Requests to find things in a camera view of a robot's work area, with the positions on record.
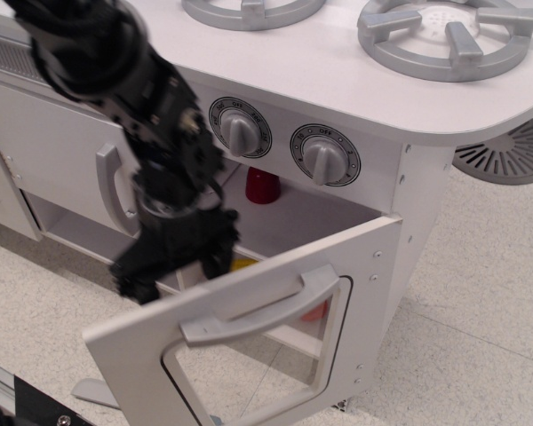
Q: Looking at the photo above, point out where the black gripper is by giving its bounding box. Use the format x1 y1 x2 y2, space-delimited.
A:
110 197 239 305

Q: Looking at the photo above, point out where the white toy oven door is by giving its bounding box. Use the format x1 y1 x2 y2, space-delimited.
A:
83 217 402 425

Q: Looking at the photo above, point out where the grey oven door handle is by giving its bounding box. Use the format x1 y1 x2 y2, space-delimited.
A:
179 264 340 347

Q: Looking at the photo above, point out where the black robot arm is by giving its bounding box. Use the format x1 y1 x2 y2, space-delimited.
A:
11 1 238 304

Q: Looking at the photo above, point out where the yellow toy food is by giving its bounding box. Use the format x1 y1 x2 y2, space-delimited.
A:
230 258 258 272

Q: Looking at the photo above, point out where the red toy cup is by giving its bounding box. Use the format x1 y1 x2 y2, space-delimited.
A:
245 167 282 204

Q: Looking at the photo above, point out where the red toy food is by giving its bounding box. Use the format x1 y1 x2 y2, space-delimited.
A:
300 301 329 322

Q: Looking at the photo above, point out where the grey middle control knob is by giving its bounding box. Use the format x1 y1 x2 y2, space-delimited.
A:
209 97 272 159

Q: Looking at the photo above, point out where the grey control knob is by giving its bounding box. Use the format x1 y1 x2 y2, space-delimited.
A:
290 124 362 187
209 97 272 159

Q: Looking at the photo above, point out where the white cupboard door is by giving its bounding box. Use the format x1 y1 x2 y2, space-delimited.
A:
0 84 138 233

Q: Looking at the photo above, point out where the grey right control knob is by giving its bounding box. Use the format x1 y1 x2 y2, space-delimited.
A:
290 124 362 187

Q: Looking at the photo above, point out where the aluminium extrusion bar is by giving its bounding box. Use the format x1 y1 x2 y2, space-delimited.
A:
334 398 350 413

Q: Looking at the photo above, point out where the white toy kitchen stove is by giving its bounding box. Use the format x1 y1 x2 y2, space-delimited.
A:
0 0 533 426

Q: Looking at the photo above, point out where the grey middle stove burner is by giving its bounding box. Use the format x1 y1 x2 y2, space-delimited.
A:
181 0 325 31

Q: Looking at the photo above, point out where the grey stove burner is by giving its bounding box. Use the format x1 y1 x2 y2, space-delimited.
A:
357 1 533 83
181 0 325 31

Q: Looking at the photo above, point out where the grey vent panel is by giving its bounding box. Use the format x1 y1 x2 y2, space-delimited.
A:
0 38 45 83

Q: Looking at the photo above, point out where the grey right stove burner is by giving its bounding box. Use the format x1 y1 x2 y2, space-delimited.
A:
357 1 533 83

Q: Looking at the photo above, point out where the grey slotted round disc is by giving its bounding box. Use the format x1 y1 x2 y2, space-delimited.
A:
452 119 533 185

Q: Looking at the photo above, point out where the grey cupboard door handle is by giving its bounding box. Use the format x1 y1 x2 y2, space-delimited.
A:
95 144 139 236

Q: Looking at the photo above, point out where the toy knife blue handle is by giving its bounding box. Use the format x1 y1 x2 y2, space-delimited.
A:
71 378 119 409

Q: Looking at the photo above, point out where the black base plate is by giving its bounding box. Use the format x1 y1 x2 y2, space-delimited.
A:
13 376 92 426

